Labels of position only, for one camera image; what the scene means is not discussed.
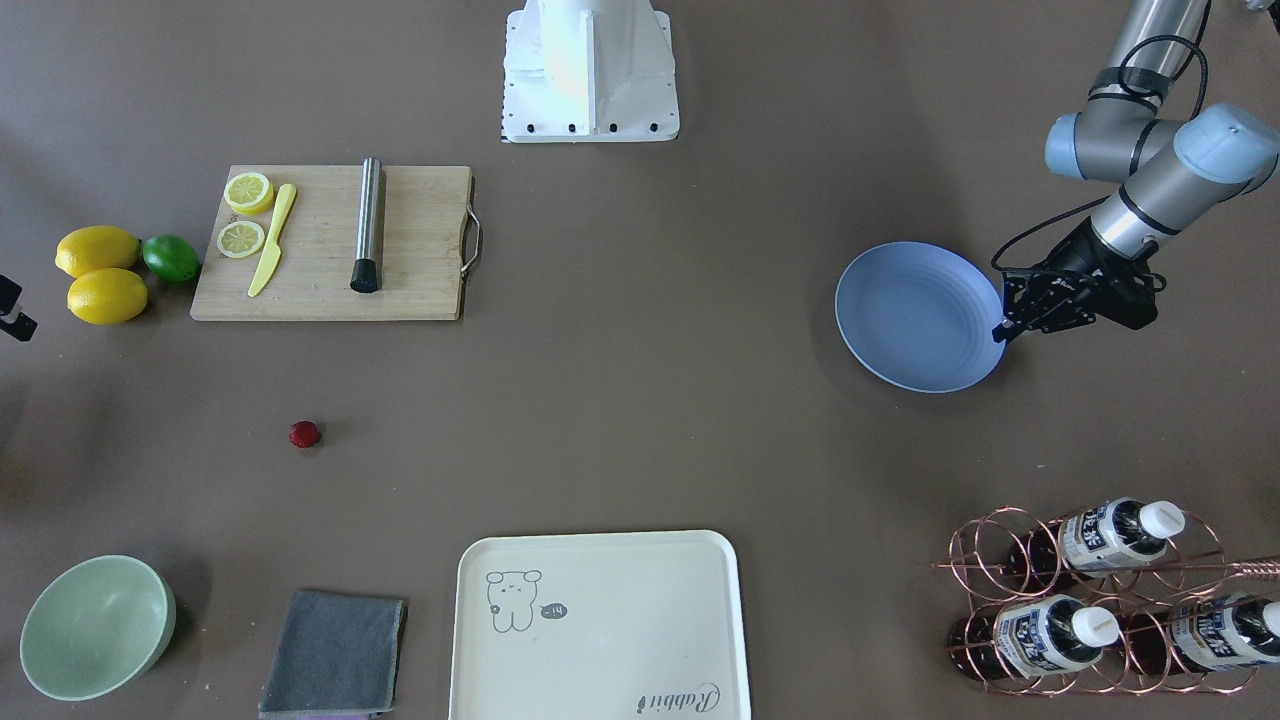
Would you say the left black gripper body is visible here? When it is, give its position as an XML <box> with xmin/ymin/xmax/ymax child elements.
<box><xmin>1043</xmin><ymin>219</ymin><xmax>1158</xmax><ymax>307</ymax></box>

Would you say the blue plate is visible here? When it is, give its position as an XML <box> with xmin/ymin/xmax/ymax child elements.
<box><xmin>835</xmin><ymin>241</ymin><xmax>1005</xmax><ymax>395</ymax></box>

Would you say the red strawberry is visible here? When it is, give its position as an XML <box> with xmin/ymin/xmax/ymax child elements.
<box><xmin>289</xmin><ymin>420</ymin><xmax>323</xmax><ymax>448</ymax></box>

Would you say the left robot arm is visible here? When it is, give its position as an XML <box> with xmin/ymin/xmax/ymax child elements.
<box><xmin>992</xmin><ymin>1</ymin><xmax>1277</xmax><ymax>343</ymax></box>

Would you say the yellow lemon lower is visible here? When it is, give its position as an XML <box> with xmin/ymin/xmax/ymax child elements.
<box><xmin>67</xmin><ymin>266</ymin><xmax>148</xmax><ymax>325</ymax></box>

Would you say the yellow lemon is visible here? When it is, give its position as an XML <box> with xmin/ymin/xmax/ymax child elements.
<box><xmin>67</xmin><ymin>266</ymin><xmax>148</xmax><ymax>325</ymax></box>
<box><xmin>54</xmin><ymin>225</ymin><xmax>141</xmax><ymax>278</ymax></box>

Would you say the yellow lemon upper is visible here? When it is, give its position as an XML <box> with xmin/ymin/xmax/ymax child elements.
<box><xmin>54</xmin><ymin>225</ymin><xmax>141</xmax><ymax>278</ymax></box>

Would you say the green lime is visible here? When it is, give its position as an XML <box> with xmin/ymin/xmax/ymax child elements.
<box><xmin>140</xmin><ymin>234</ymin><xmax>201</xmax><ymax>283</ymax></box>

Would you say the bottle white cap top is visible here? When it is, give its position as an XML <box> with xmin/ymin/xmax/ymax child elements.
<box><xmin>1001</xmin><ymin>497</ymin><xmax>1187</xmax><ymax>593</ymax></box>

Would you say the bottle white cap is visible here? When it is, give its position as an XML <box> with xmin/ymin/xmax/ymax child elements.
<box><xmin>1121</xmin><ymin>593</ymin><xmax>1279</xmax><ymax>676</ymax></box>
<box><xmin>1001</xmin><ymin>497</ymin><xmax>1187</xmax><ymax>593</ymax></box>
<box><xmin>946</xmin><ymin>594</ymin><xmax>1121</xmax><ymax>682</ymax></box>

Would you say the lemon slice lower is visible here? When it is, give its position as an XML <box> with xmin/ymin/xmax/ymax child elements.
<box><xmin>215</xmin><ymin>220</ymin><xmax>266</xmax><ymax>259</ymax></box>

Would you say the lemon slice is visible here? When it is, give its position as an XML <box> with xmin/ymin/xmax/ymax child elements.
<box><xmin>223</xmin><ymin>170</ymin><xmax>276</xmax><ymax>217</ymax></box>
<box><xmin>215</xmin><ymin>220</ymin><xmax>266</xmax><ymax>259</ymax></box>

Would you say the yellow plastic knife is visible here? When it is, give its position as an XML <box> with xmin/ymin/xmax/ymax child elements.
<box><xmin>247</xmin><ymin>183</ymin><xmax>298</xmax><ymax>299</ymax></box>

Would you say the lemon slice upper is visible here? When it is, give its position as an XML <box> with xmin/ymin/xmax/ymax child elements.
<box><xmin>223</xmin><ymin>170</ymin><xmax>276</xmax><ymax>217</ymax></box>

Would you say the green bowl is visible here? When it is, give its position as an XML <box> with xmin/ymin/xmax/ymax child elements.
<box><xmin>20</xmin><ymin>555</ymin><xmax>177</xmax><ymax>702</ymax></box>

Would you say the bottle white cap middle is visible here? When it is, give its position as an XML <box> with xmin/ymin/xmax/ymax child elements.
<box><xmin>946</xmin><ymin>594</ymin><xmax>1121</xmax><ymax>682</ymax></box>

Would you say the steel muddler black tip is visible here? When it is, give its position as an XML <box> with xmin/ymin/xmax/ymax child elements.
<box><xmin>349</xmin><ymin>156</ymin><xmax>385</xmax><ymax>293</ymax></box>

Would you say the wooden cutting board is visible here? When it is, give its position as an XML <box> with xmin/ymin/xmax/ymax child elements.
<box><xmin>189</xmin><ymin>164</ymin><xmax>477</xmax><ymax>322</ymax></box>

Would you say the grey folded cloth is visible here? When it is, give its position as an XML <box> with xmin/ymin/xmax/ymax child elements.
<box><xmin>259</xmin><ymin>589</ymin><xmax>406</xmax><ymax>719</ymax></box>

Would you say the cream rabbit tray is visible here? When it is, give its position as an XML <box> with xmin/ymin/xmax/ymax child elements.
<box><xmin>449</xmin><ymin>530</ymin><xmax>753</xmax><ymax>719</ymax></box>

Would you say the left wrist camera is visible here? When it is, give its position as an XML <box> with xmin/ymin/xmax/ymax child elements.
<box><xmin>1091</xmin><ymin>272</ymin><xmax>1166</xmax><ymax>331</ymax></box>

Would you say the copper wire bottle rack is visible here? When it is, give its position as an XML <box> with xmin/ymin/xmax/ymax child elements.
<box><xmin>934</xmin><ymin>506</ymin><xmax>1277</xmax><ymax>697</ymax></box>

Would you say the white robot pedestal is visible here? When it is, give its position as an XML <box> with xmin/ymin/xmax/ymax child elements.
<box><xmin>500</xmin><ymin>1</ymin><xmax>681</xmax><ymax>143</ymax></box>

